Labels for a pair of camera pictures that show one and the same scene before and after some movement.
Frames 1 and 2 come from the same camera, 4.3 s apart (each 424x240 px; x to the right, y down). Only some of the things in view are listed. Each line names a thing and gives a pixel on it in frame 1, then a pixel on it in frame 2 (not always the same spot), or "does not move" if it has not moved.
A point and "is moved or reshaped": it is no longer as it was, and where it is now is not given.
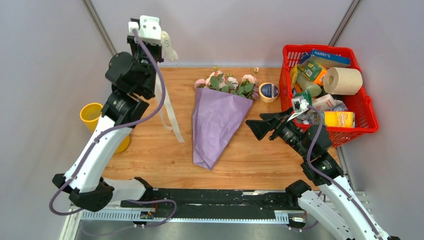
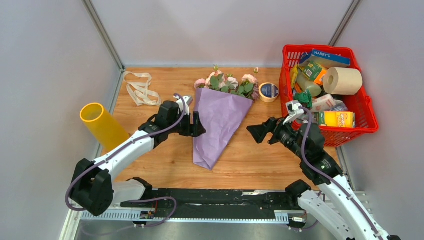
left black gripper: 133,44 → 197,130
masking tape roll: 268,92 does not move
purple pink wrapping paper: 217,118 does not move
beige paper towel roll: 339,81 does not move
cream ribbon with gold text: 169,52 is moved or reshaped
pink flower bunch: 217,80 does not move
